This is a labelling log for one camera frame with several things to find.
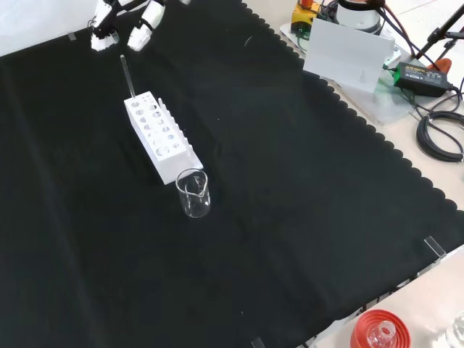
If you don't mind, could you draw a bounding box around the clear glass rod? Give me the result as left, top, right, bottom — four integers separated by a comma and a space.
120, 54, 137, 101

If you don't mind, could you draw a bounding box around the black tripod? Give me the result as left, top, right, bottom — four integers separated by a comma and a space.
415, 5, 464, 72

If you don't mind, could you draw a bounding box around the small clear glass beaker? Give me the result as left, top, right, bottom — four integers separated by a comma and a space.
175, 167, 212, 219

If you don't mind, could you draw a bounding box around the pale board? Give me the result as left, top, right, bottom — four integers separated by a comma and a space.
302, 17, 397, 94

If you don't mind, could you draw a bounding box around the black power adapter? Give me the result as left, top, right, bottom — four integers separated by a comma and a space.
392, 61, 455, 98

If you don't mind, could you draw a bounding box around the clear glass ware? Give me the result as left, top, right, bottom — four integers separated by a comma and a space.
444, 310, 464, 348

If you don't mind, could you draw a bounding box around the yellow stop button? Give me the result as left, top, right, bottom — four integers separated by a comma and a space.
291, 0, 323, 33

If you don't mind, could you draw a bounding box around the coiled black cable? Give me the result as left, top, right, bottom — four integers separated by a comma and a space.
415, 110, 464, 163

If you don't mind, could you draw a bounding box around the red ribbed funnel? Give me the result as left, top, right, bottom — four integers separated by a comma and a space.
349, 308, 413, 348

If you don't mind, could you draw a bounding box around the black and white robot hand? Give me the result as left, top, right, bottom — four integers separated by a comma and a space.
88, 0, 192, 52

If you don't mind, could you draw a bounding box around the grey metal base plate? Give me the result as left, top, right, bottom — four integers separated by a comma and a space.
278, 21, 431, 127

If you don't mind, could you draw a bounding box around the dark red cable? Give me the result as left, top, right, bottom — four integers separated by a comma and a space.
376, 0, 421, 59

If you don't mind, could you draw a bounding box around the white test tube rack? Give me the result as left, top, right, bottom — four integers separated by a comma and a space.
123, 92, 204, 186

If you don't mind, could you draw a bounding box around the black bench cloth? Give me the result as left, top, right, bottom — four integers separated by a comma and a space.
0, 0, 464, 348

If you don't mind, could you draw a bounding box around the clear glass flask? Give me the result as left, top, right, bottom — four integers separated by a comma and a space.
366, 320, 397, 348

